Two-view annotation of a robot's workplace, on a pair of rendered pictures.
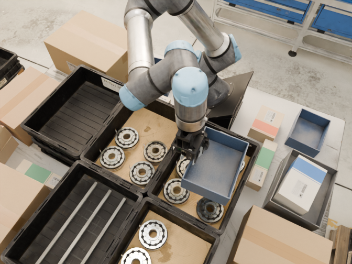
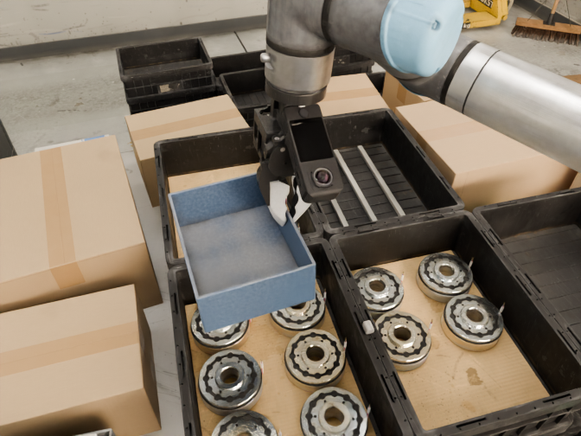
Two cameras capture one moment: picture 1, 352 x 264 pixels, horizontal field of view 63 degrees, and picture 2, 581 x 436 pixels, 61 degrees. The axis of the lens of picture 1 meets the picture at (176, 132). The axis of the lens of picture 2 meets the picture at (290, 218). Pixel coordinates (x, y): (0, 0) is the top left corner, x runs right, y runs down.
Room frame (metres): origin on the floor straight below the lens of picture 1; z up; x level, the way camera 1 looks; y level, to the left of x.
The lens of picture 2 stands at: (0.78, -0.37, 1.60)
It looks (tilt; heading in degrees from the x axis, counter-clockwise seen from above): 44 degrees down; 139
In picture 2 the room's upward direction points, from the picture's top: straight up
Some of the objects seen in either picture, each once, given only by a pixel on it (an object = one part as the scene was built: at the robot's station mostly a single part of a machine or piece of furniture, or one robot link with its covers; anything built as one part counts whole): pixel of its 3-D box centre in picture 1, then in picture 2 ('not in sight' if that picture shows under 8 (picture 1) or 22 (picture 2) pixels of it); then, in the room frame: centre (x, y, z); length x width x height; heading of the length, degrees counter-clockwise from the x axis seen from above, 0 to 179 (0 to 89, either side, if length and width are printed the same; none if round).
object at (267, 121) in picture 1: (265, 125); not in sight; (0.79, -0.44, 0.74); 0.16 x 0.12 x 0.07; 154
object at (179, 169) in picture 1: (188, 168); (315, 355); (0.48, -0.06, 0.86); 0.10 x 0.10 x 0.01
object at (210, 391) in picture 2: not in sight; (230, 377); (0.42, -0.19, 0.86); 0.10 x 0.10 x 0.01
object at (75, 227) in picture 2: not in sight; (71, 231); (-0.14, -0.24, 0.80); 0.40 x 0.30 x 0.20; 162
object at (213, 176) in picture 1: (215, 164); (239, 244); (0.39, -0.13, 1.10); 0.20 x 0.15 x 0.07; 159
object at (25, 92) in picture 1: (29, 105); not in sight; (0.80, 0.72, 0.78); 0.30 x 0.22 x 0.16; 150
